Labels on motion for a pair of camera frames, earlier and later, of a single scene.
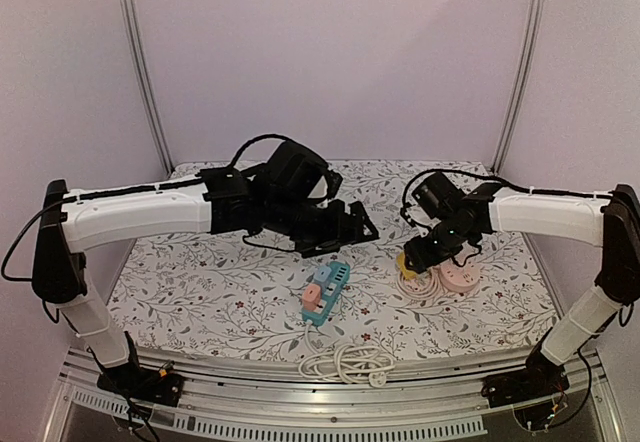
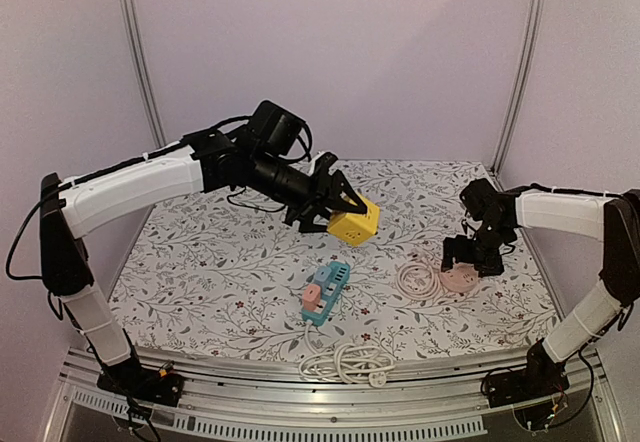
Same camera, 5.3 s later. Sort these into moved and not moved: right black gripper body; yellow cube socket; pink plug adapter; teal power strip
Moved: yellow cube socket; right black gripper body
Not moved: teal power strip; pink plug adapter
